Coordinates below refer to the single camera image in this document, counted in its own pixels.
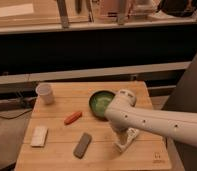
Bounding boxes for grey rectangular eraser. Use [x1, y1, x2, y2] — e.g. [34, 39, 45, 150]
[73, 133, 92, 159]

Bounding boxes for grey robot base body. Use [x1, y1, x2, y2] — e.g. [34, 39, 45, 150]
[163, 53, 197, 171]

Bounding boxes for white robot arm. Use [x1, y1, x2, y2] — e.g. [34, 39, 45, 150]
[105, 89, 197, 152]

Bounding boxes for green ceramic bowl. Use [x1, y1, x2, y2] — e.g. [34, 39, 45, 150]
[89, 90, 115, 120]

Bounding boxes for orange carrot toy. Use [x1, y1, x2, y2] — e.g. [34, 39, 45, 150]
[64, 111, 82, 125]

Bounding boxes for white plastic bottle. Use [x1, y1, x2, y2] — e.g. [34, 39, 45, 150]
[115, 128, 140, 153]

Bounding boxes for white rectangular sponge block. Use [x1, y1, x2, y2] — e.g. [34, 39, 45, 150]
[30, 126, 48, 147]

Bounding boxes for metal post on shelf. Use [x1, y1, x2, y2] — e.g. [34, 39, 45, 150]
[57, 0, 69, 29]

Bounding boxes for black cable on floor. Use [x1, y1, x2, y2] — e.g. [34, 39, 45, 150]
[0, 108, 34, 121]

